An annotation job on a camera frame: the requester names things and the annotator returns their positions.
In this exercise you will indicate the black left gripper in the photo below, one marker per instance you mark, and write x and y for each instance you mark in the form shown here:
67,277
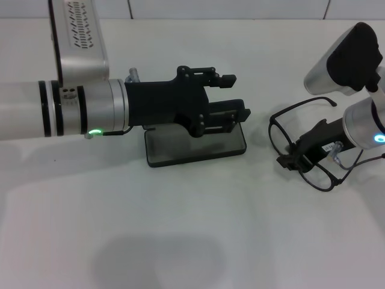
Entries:
162,102

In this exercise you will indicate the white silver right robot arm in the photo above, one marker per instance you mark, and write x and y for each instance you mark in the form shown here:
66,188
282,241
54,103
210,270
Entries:
346,60

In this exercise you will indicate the black glasses case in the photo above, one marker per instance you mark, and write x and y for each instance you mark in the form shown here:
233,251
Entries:
180,150

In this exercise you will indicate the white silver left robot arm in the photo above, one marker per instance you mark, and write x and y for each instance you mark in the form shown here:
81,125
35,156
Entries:
30,111

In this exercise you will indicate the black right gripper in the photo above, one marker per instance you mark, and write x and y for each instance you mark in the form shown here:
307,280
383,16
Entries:
319,144

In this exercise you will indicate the black glasses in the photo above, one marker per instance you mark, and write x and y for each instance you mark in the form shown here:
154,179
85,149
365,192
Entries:
275,116

